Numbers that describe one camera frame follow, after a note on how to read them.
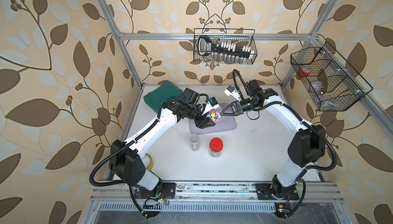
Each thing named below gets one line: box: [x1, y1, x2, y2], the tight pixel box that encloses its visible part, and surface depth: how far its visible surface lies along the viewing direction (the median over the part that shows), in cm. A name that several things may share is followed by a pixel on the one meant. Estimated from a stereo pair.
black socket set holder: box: [197, 35, 253, 59], surface depth 86 cm
